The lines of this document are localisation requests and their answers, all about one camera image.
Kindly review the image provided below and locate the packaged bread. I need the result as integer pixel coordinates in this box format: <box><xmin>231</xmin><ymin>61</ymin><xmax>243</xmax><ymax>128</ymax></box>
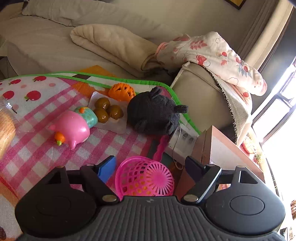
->
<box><xmin>1</xmin><ymin>96</ymin><xmax>31</xmax><ymax>160</ymax></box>

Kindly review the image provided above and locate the white power strip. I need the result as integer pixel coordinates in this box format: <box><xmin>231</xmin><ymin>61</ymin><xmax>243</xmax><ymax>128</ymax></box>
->
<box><xmin>165</xmin><ymin>123</ymin><xmax>199</xmax><ymax>165</ymax></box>

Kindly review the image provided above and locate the pink cardboard box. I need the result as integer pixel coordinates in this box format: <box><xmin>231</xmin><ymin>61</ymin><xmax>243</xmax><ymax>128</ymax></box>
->
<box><xmin>175</xmin><ymin>126</ymin><xmax>265</xmax><ymax>200</ymax></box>

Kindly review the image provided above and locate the grey curtain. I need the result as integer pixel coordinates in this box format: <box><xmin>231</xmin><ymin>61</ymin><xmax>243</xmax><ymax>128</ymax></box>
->
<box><xmin>237</xmin><ymin>1</ymin><xmax>294</xmax><ymax>70</ymax></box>

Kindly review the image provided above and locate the folded beige blanket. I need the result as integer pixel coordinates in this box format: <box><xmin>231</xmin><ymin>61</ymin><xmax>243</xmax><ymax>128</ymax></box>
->
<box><xmin>70</xmin><ymin>24</ymin><xmax>162</xmax><ymax>78</ymax></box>

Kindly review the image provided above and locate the tray of brown balls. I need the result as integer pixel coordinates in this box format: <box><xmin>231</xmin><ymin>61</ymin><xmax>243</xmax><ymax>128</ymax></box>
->
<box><xmin>88</xmin><ymin>91</ymin><xmax>127</xmax><ymax>134</ymax></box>

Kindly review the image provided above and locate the floral white quilt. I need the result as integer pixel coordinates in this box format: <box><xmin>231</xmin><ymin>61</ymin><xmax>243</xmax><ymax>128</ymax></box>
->
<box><xmin>155</xmin><ymin>32</ymin><xmax>267</xmax><ymax>96</ymax></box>

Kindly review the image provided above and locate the beige sofa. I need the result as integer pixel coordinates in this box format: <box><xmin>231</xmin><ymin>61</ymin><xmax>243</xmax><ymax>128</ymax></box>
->
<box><xmin>0</xmin><ymin>0</ymin><xmax>253</xmax><ymax>140</ymax></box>

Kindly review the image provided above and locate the orange lattice ball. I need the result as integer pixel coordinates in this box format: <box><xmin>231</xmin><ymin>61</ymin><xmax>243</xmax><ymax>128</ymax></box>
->
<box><xmin>108</xmin><ymin>83</ymin><xmax>136</xmax><ymax>102</ymax></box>

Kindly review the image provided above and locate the pink pig toy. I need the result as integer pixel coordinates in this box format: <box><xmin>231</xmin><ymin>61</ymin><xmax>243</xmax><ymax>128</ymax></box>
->
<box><xmin>49</xmin><ymin>106</ymin><xmax>98</xmax><ymax>150</ymax></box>

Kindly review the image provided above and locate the red gold framed picture right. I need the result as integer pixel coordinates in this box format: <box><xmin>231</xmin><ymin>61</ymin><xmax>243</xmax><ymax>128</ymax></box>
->
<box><xmin>225</xmin><ymin>0</ymin><xmax>246</xmax><ymax>10</ymax></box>

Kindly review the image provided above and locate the black plush toy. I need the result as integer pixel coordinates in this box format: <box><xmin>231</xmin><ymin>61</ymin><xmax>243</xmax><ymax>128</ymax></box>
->
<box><xmin>127</xmin><ymin>87</ymin><xmax>189</xmax><ymax>135</ymax></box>

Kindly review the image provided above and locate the colourful play mat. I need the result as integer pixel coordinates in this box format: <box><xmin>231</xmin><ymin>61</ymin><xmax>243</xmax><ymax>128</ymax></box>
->
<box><xmin>0</xmin><ymin>65</ymin><xmax>202</xmax><ymax>241</ymax></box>

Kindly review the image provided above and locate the pink plastic strainer basket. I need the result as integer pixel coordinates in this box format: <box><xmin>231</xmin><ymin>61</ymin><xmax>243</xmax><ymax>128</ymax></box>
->
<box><xmin>115</xmin><ymin>136</ymin><xmax>175</xmax><ymax>199</ymax></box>

